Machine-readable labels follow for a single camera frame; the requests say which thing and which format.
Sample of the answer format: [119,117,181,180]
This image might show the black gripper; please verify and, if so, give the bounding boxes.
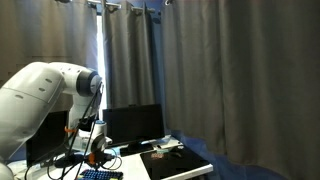
[90,133,107,170]

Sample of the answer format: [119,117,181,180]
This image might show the black keyboard with coloured keys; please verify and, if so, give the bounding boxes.
[79,168,124,180]

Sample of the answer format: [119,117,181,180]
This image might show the black monitor stand base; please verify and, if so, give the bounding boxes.
[54,153,84,169]
[119,139,155,158]

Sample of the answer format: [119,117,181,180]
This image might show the large black computer monitor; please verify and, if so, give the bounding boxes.
[102,103,166,148]

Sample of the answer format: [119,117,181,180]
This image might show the small black computer monitor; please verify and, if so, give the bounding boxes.
[25,110,70,168]

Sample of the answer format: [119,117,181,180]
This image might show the black desk mat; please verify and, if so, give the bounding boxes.
[139,146,214,180]

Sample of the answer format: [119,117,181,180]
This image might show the grey curtain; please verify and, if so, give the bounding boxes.
[161,0,320,180]
[0,0,98,88]
[102,1,156,109]

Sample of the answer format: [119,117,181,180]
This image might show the metal curtain rod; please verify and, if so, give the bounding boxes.
[54,0,174,15]

